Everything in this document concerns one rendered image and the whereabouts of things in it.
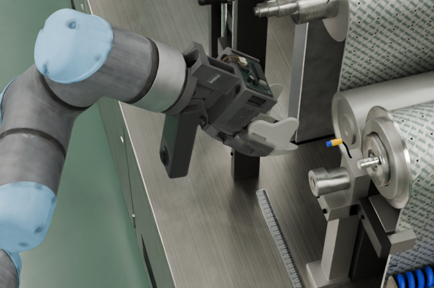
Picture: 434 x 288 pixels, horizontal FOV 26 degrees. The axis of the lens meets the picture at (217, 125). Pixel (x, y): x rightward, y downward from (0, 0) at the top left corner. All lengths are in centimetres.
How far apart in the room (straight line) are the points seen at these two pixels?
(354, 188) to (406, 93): 17
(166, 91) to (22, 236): 22
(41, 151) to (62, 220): 183
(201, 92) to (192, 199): 66
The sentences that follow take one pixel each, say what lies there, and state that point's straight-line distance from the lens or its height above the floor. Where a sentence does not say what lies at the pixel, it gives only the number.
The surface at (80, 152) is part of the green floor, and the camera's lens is 295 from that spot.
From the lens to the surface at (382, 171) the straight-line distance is 130.
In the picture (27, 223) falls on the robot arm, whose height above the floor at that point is 152.
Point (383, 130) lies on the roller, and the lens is 130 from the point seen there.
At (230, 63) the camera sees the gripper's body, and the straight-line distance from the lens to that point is 107.
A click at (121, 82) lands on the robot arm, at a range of 98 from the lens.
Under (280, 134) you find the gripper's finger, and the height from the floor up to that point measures 141.
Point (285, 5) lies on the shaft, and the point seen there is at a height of 135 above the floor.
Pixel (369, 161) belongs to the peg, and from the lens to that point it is 130.
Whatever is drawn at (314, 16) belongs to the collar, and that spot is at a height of 133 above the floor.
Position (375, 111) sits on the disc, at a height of 129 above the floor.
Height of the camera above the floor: 228
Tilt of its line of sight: 50 degrees down
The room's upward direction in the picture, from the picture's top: straight up
